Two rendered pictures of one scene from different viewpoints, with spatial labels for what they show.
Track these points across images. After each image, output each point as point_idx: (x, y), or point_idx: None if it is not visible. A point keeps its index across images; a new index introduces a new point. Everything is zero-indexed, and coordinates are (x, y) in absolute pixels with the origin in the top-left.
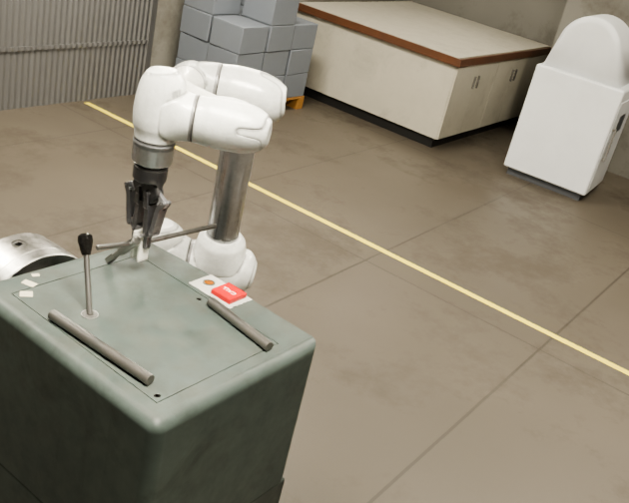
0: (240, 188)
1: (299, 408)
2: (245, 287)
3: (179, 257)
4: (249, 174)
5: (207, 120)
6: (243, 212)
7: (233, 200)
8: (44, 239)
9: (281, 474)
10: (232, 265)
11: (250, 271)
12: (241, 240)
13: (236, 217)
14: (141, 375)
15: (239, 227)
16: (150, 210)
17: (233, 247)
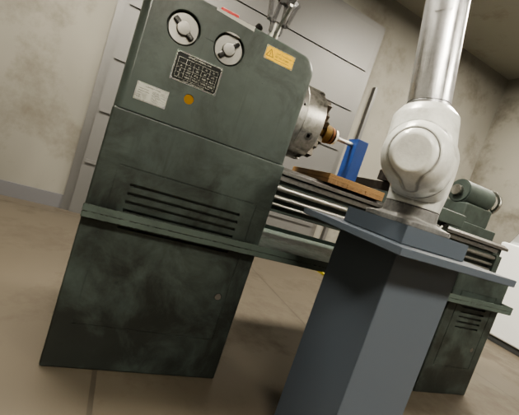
0: (423, 24)
1: (133, 34)
2: (385, 157)
3: (280, 41)
4: (436, 2)
5: None
6: (432, 61)
7: (418, 44)
8: (317, 89)
9: (115, 96)
10: (390, 128)
11: (395, 132)
12: (421, 101)
13: (416, 65)
14: None
15: (421, 81)
16: (277, 5)
17: (404, 105)
